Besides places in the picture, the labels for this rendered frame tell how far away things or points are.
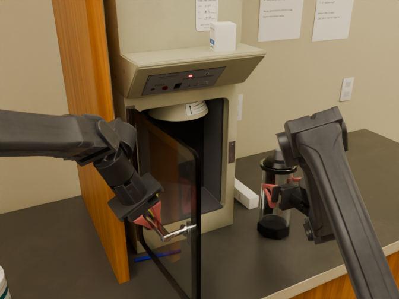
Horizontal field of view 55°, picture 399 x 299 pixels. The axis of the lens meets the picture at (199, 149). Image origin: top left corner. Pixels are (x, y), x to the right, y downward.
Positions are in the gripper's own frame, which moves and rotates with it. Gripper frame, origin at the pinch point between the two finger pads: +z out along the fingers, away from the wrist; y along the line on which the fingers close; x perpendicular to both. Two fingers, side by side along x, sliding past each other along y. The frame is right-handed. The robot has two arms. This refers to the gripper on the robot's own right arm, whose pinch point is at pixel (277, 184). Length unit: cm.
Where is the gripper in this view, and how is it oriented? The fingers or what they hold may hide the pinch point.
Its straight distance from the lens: 116.9
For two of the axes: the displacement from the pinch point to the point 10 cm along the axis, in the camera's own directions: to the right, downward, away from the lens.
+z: -4.4, -3.2, 8.4
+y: -9.0, 1.5, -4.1
